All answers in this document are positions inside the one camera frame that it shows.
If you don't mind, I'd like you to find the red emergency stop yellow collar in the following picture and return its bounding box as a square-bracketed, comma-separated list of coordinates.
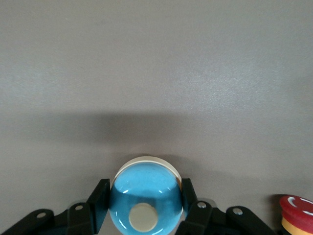
[279, 194, 313, 235]

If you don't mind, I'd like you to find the brown table mat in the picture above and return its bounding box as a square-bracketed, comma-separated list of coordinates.
[0, 0, 313, 235]

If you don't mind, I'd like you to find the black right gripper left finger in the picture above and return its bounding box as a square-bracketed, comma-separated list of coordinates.
[0, 178, 111, 235]

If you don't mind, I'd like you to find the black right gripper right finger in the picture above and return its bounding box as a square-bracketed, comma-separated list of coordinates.
[175, 178, 278, 235]

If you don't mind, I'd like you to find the blue dome call bell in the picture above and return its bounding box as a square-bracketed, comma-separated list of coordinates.
[109, 154, 184, 235]

